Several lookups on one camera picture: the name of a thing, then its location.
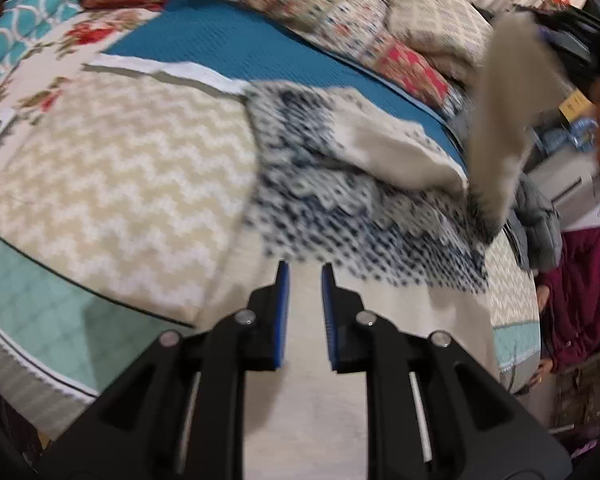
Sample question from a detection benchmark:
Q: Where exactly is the cream fleece patterned sweater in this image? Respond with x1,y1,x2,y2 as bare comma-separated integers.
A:
196,12,567,479

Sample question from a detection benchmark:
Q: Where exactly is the person in maroon clothes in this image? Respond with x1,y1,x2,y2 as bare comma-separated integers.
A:
532,219,600,386

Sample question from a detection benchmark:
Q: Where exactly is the cream patterned folded blanket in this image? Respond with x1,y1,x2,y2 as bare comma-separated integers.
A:
388,0,492,86

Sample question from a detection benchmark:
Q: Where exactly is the grey puffer jacket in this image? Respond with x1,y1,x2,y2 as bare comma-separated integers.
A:
450,109,564,273

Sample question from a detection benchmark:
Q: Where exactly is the patterned bedspread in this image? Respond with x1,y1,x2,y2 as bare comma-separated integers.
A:
0,70,538,436

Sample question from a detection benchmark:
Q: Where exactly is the white floral sheet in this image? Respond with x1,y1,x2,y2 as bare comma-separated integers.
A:
0,9,157,171

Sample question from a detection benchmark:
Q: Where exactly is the teal blue blanket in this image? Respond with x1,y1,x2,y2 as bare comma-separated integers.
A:
104,0,465,165

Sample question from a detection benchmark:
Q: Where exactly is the teal white patterned pillow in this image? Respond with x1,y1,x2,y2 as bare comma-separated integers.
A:
0,0,83,80

